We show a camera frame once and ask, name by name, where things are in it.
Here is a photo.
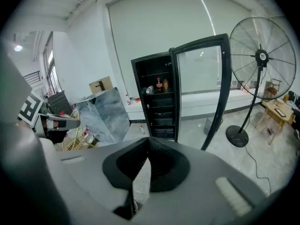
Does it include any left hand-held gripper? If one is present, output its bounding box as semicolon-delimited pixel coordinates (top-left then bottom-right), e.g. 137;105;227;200
17;90;82;140

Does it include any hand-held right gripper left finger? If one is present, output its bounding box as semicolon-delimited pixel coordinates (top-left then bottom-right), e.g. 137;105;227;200
55;136;150;225

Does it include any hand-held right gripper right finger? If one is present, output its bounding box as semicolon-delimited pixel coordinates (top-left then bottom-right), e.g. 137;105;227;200
138;136;268;225

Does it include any dark metal cabinet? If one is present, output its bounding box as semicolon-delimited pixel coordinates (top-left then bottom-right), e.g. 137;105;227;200
47;90;73;116

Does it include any grey waste bin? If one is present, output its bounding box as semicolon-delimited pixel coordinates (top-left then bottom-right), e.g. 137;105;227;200
203;117;224;136

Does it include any brown cardboard box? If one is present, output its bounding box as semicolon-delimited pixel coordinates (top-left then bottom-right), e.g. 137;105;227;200
89;76;113;94

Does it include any black balcony railing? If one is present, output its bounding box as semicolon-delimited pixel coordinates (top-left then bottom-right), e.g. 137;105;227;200
23;71;41;84

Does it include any light wooden side table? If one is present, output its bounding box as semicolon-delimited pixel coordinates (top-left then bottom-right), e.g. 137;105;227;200
255;99;296;146

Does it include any black phone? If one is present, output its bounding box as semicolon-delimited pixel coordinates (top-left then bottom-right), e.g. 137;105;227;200
274;107;287;119

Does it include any yellow wire basket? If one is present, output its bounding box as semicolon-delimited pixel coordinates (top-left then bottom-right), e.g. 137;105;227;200
62;110;96;151

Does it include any black fan power cable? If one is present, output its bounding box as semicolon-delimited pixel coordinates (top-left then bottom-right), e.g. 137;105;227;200
244;145;272;195

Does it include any wooden frame chair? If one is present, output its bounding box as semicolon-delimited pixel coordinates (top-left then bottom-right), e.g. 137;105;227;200
264;78;283;100

